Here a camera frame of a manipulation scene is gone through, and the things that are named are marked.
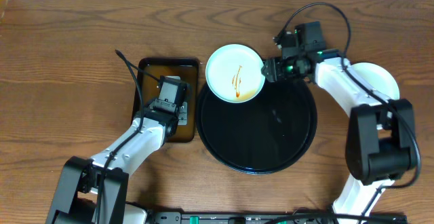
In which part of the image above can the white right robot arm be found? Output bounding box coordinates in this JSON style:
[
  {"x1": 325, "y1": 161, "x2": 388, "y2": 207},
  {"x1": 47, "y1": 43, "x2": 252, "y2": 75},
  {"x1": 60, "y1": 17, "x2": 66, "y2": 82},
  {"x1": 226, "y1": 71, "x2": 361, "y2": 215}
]
[{"x1": 261, "y1": 50, "x2": 421, "y2": 223}]

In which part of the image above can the round black tray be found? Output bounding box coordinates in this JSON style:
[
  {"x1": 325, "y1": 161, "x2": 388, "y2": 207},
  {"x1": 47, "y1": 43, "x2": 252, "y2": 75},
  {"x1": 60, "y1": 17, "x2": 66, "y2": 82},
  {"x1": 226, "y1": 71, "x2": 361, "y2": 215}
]
[{"x1": 196, "y1": 80, "x2": 317, "y2": 174}]

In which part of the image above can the light blue plate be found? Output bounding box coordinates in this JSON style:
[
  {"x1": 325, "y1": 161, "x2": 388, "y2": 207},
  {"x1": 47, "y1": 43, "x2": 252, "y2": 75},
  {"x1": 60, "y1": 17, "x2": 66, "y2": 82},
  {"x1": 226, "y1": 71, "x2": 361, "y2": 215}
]
[{"x1": 205, "y1": 44, "x2": 265, "y2": 103}]

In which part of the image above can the pale green plate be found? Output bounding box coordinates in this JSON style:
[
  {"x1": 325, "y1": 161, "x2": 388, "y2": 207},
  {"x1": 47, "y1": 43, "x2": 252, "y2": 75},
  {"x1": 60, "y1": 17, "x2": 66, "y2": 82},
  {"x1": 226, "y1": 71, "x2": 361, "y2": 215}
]
[{"x1": 352, "y1": 62, "x2": 400, "y2": 100}]

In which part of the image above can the rectangular black tray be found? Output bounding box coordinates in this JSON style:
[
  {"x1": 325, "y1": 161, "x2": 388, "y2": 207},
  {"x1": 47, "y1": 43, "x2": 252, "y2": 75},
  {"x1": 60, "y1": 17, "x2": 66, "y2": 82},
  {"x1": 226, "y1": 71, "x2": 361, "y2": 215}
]
[{"x1": 132, "y1": 58, "x2": 199, "y2": 143}]

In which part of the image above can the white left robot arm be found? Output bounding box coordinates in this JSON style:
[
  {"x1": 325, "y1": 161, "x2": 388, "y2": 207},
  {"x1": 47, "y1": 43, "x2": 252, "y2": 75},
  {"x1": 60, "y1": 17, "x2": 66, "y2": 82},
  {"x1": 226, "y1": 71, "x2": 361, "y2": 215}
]
[{"x1": 46, "y1": 97, "x2": 189, "y2": 223}]

